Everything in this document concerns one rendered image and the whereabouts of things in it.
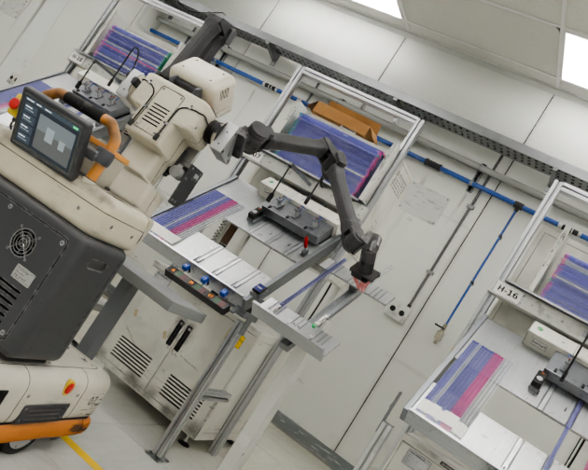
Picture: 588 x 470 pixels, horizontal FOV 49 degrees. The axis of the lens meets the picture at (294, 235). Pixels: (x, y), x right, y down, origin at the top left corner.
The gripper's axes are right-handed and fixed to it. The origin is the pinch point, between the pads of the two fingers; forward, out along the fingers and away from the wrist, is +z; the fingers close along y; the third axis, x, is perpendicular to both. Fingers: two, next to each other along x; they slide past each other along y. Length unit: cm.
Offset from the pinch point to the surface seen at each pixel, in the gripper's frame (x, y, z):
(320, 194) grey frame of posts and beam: -56, 63, 11
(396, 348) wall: -129, 34, 150
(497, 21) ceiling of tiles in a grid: -240, 70, -39
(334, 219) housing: -50, 48, 16
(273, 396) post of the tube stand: 34, 10, 42
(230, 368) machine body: 21, 46, 63
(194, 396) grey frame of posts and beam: 50, 37, 51
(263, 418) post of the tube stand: 40, 9, 48
